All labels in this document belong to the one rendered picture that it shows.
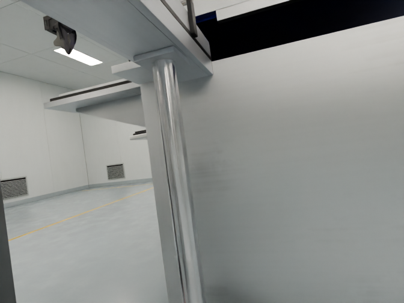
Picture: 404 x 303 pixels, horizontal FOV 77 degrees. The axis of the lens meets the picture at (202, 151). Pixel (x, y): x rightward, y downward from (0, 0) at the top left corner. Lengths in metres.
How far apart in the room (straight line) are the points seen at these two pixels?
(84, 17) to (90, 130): 7.84
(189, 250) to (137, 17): 0.43
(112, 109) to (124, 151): 6.57
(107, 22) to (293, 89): 0.46
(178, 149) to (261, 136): 0.26
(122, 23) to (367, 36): 0.56
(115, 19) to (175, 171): 0.28
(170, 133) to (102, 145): 7.48
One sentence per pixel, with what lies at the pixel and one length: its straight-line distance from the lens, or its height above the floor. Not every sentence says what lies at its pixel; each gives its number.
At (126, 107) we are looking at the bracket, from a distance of 0.96.
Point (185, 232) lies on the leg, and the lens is 0.54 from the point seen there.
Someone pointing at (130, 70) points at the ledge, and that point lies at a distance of 0.70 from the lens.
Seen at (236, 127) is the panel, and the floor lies 0.69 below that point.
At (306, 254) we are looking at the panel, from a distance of 0.76.
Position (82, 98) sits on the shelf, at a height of 0.86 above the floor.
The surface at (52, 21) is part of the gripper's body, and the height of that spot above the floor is 1.21.
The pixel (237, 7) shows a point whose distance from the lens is 0.79.
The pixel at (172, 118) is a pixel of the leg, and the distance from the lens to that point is 0.52.
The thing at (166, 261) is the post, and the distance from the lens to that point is 0.85.
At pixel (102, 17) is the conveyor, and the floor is 0.84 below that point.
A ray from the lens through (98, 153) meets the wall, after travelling 8.07.
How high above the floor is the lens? 0.63
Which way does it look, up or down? level
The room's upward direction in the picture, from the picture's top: 7 degrees counter-clockwise
